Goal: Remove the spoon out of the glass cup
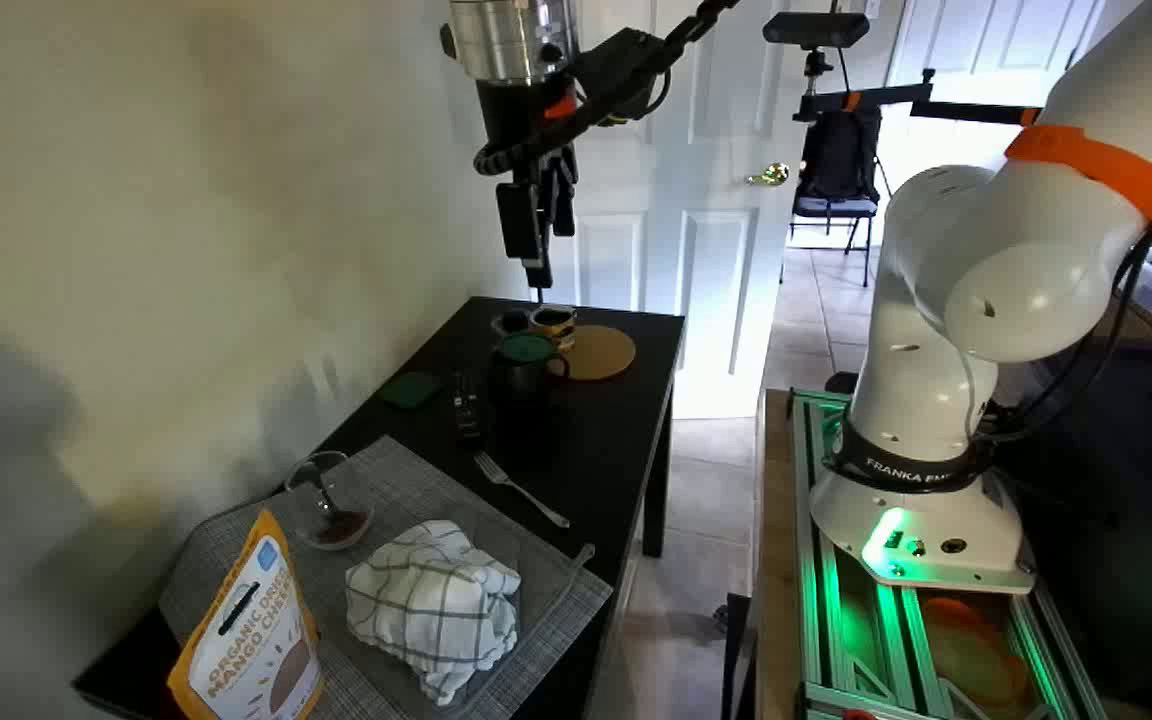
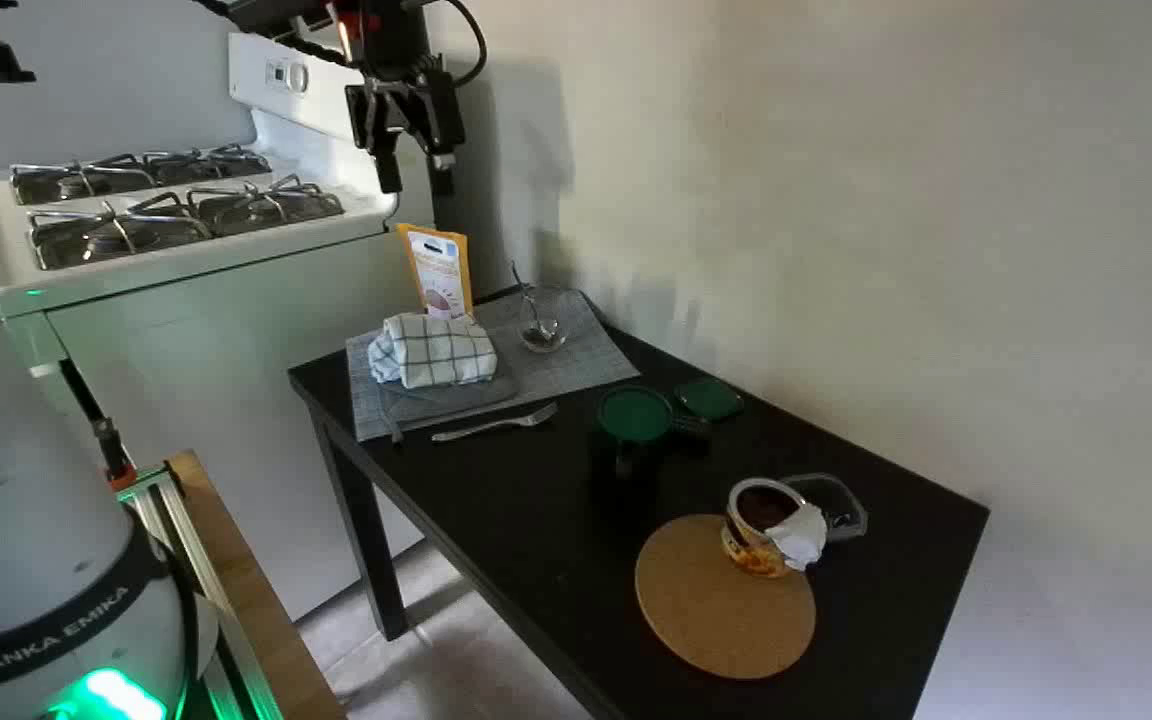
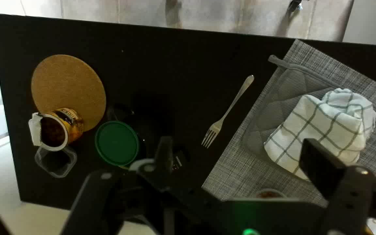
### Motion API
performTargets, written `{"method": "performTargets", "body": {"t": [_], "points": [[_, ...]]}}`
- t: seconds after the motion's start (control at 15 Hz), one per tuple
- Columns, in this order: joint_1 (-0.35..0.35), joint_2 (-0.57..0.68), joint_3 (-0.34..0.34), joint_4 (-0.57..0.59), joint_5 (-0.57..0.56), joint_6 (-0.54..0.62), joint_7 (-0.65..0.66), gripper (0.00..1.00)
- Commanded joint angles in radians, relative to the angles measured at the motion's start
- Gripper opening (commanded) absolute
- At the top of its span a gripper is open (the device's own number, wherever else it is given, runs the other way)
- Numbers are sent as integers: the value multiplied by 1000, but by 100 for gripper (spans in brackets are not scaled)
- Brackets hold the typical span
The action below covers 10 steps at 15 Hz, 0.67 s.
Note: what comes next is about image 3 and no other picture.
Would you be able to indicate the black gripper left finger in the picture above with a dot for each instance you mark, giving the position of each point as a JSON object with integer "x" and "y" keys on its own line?
{"x": 97, "y": 199}

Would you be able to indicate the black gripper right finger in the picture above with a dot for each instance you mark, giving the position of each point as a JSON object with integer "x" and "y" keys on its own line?
{"x": 349, "y": 196}

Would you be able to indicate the small glass cup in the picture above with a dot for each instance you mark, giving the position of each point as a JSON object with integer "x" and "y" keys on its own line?
{"x": 269, "y": 193}

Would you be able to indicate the small glass jar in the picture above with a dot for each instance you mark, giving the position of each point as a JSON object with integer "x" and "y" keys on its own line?
{"x": 55, "y": 162}

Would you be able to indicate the green plastic container lid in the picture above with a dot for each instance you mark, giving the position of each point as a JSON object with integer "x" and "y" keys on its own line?
{"x": 117, "y": 143}

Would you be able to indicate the white green checked towel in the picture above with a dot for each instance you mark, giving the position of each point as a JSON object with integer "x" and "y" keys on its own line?
{"x": 327, "y": 125}

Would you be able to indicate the gold ceramic mug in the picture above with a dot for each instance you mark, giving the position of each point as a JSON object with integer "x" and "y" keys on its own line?
{"x": 72, "y": 124}

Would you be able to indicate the grey woven placemat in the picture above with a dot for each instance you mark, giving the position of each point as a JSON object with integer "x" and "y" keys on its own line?
{"x": 241, "y": 173}

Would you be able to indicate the grey quilted pot holder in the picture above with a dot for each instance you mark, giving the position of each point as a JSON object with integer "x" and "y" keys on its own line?
{"x": 284, "y": 95}

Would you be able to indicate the round cork mat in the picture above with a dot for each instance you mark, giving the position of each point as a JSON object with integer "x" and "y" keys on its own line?
{"x": 66, "y": 82}

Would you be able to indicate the black rectangular table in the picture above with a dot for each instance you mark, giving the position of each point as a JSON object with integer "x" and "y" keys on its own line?
{"x": 162, "y": 78}

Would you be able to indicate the silver metal fork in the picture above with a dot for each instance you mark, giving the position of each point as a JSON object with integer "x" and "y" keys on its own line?
{"x": 216, "y": 128}

